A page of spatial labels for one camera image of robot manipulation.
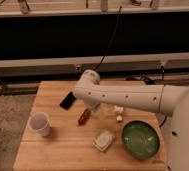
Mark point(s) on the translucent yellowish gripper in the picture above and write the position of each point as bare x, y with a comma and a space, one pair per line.
98, 112

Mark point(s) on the red pepper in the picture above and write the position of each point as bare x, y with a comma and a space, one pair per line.
84, 117

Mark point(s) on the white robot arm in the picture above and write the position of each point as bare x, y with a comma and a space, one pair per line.
169, 100

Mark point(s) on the white sponge block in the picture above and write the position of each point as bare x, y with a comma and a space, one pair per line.
103, 140

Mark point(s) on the black smartphone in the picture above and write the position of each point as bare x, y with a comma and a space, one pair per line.
68, 101

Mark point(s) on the wooden cutting board table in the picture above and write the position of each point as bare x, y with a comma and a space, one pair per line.
70, 147

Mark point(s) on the green bowl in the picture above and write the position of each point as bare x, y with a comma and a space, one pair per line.
140, 139

